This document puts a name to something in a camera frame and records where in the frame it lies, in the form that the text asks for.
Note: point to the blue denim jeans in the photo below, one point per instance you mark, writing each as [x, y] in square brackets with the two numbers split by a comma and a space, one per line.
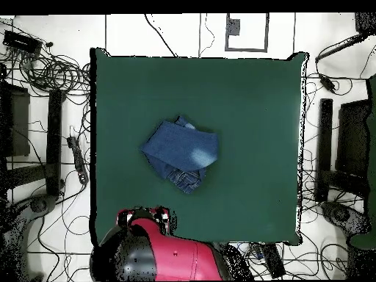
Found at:
[179, 144]

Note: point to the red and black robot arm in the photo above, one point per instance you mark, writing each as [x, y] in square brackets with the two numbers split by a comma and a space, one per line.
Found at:
[176, 258]

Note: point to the grey square plate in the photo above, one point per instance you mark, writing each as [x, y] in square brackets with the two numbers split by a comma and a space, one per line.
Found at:
[233, 27]

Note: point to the grey rectangular frame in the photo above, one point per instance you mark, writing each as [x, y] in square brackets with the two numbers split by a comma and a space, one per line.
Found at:
[246, 50]

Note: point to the black electronics box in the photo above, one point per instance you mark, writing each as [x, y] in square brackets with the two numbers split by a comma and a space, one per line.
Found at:
[22, 42]

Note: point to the dark green table cloth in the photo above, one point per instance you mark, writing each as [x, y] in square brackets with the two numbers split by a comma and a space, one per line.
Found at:
[249, 117]

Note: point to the grey stand base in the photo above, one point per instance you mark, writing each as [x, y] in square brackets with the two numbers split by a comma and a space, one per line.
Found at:
[39, 204]
[340, 214]

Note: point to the dark flat panel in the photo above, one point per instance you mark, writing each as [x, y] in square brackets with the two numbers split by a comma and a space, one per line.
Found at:
[17, 123]
[352, 138]

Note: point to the black power adapter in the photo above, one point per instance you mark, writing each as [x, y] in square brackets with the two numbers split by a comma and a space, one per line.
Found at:
[327, 82]

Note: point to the black flat device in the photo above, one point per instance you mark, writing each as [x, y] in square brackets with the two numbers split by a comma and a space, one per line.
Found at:
[273, 261]

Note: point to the black rod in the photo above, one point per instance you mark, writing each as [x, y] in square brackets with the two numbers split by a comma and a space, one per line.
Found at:
[337, 48]

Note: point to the black corner box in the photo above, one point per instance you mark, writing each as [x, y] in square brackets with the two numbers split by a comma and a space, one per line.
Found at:
[365, 22]

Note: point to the black power strip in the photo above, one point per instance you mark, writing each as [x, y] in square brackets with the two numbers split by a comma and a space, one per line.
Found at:
[77, 158]

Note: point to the black stand bar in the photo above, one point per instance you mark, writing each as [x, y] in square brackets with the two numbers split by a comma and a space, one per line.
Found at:
[324, 147]
[54, 141]

